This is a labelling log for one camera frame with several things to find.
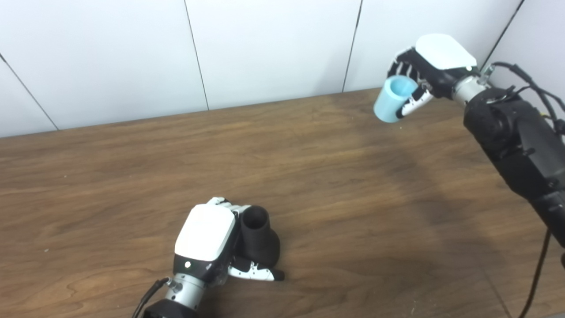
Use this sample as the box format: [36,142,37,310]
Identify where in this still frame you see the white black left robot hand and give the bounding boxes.
[173,197,285,288]

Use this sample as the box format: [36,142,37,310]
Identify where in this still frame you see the light-blue hose piece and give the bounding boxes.
[373,75,419,123]

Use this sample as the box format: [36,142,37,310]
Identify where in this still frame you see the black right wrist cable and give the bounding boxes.
[481,62,565,318]

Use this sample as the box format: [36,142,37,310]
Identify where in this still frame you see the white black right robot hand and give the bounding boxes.
[387,33,479,120]

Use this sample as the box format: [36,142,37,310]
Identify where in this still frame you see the black flared nozzle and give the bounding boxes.
[241,205,281,269]

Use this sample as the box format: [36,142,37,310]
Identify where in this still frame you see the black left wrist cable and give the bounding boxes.
[132,277,170,318]

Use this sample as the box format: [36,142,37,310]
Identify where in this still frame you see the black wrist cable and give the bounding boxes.
[132,277,170,318]
[481,62,565,318]

